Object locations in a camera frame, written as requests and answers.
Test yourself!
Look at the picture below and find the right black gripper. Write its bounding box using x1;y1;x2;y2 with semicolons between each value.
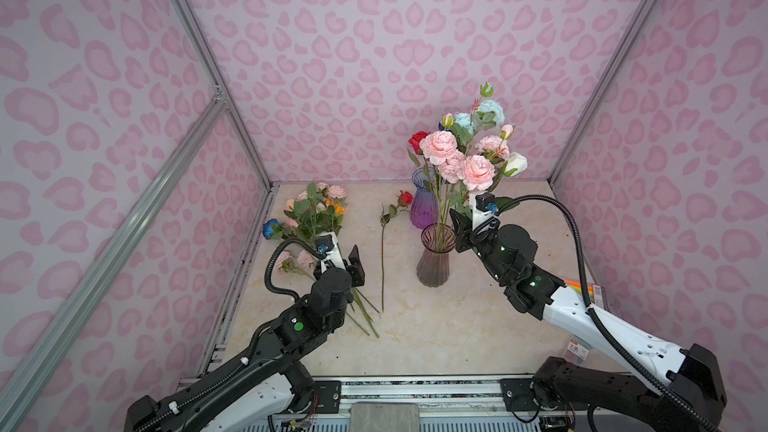
446;205;515;285

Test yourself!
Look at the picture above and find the smoky pink glass vase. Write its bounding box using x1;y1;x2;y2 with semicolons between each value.
416;224;455;288

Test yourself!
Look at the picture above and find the purple blue glass vase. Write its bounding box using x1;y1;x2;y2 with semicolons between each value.
409;169;439;230

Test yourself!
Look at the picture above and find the pink flower sprig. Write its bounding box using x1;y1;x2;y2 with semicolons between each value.
458;124;516;205

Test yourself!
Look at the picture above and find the small red rose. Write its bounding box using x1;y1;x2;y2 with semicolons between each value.
379;190;414;312

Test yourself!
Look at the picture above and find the pink carnation sprig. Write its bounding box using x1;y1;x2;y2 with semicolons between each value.
418;113;465;250

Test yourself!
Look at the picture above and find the red rose long stem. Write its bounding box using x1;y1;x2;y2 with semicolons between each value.
408;131;429;155

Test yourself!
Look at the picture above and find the light blue flower sprig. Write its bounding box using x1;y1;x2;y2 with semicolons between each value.
443;82;506;142

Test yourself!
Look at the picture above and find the white rose long stem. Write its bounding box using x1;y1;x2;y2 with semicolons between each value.
488;152;528;192

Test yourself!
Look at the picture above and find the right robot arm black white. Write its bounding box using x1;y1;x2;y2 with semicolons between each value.
450;210;727;431

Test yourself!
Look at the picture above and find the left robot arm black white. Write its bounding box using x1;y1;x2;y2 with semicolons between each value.
124;233;365;431

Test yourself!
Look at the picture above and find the pink flower sprig low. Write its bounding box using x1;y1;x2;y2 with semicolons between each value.
273;250;317;279

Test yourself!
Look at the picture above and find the orange flower stem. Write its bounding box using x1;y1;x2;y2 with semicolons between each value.
327;199;346;216

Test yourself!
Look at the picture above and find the small clock card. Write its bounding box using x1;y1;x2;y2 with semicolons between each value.
563;337;590;365

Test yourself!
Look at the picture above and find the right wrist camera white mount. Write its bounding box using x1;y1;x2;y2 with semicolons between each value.
469;191;500;233

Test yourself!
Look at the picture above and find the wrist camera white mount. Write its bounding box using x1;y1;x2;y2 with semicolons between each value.
469;191;500;233
313;232;345;279

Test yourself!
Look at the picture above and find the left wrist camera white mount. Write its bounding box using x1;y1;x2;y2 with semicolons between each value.
313;232;345;279

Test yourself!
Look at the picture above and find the blue flower at wall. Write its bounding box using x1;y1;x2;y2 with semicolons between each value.
262;219;283;240

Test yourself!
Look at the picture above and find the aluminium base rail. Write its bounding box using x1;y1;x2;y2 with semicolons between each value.
239;374;661;432

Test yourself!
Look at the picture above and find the right black corrugated cable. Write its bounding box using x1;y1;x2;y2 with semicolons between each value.
473;194;721;432

